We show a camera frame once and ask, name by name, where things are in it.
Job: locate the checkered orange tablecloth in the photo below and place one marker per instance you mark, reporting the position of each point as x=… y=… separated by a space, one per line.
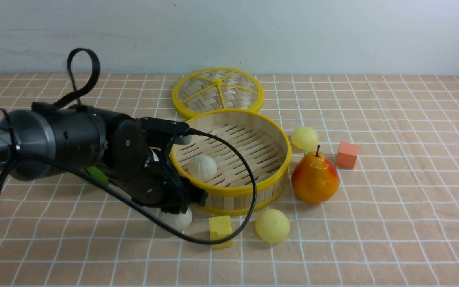
x=393 y=222

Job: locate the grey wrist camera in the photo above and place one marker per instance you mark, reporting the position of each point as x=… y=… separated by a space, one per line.
x=160 y=132

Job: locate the orange red toy pear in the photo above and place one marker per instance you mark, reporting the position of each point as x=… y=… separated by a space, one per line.
x=315 y=179

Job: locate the bamboo steamer tray yellow rim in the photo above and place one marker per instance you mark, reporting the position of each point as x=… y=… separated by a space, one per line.
x=262 y=143

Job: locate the yellow bun front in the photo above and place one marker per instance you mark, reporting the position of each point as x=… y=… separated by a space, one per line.
x=272 y=226

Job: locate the woven bamboo steamer lid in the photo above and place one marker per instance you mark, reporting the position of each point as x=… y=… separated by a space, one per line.
x=217 y=89

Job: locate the green toy watermelon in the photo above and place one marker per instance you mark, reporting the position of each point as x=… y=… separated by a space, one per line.
x=96 y=173

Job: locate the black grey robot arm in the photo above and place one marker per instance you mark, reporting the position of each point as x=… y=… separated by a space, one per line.
x=75 y=137

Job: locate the white bun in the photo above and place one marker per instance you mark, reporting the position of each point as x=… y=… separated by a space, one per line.
x=203 y=168
x=179 y=222

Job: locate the salmon foam cube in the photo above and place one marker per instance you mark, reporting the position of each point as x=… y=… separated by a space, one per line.
x=347 y=155

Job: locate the yellow bun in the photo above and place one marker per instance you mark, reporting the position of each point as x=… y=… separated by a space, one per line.
x=305 y=138
x=272 y=226

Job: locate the yellow foam cube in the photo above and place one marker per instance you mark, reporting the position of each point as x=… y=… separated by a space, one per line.
x=220 y=227

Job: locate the yellow bun back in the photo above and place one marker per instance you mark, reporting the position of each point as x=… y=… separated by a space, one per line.
x=305 y=138

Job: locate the white bun front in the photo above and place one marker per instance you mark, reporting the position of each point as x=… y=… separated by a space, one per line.
x=179 y=222

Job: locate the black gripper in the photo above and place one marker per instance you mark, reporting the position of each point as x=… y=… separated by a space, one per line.
x=146 y=173

